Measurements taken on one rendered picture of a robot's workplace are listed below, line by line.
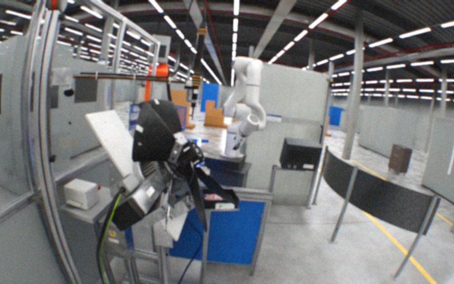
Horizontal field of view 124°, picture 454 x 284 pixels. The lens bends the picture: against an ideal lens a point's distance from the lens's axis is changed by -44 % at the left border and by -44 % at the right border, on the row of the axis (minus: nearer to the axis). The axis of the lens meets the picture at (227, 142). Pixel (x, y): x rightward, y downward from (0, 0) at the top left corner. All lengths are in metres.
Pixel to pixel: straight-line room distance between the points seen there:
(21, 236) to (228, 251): 1.50
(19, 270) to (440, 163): 7.35
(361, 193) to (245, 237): 1.32
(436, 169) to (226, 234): 6.09
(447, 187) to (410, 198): 4.38
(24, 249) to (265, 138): 2.79
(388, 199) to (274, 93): 1.91
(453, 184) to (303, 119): 4.84
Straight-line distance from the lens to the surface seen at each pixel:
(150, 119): 0.79
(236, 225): 1.68
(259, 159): 2.97
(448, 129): 6.72
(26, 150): 1.10
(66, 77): 0.93
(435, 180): 6.84
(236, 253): 1.86
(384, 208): 2.33
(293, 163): 1.49
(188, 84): 1.02
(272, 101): 2.88
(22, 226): 1.16
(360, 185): 2.42
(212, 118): 10.34
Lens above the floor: 1.47
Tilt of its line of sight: 12 degrees down
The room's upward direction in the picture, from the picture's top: 6 degrees clockwise
